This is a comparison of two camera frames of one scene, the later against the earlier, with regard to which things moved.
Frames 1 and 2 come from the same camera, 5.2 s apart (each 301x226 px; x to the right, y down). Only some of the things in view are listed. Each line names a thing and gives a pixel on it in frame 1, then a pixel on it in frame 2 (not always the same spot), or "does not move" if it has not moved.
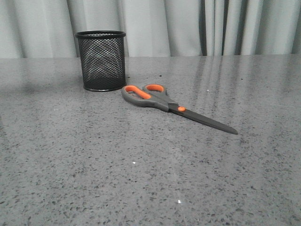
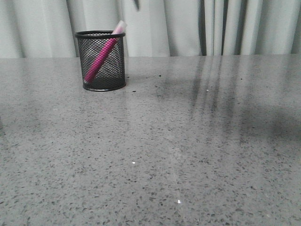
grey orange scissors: [154, 95] to [137, 3]
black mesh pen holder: [102, 54] does not move
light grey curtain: [40, 28] does not move
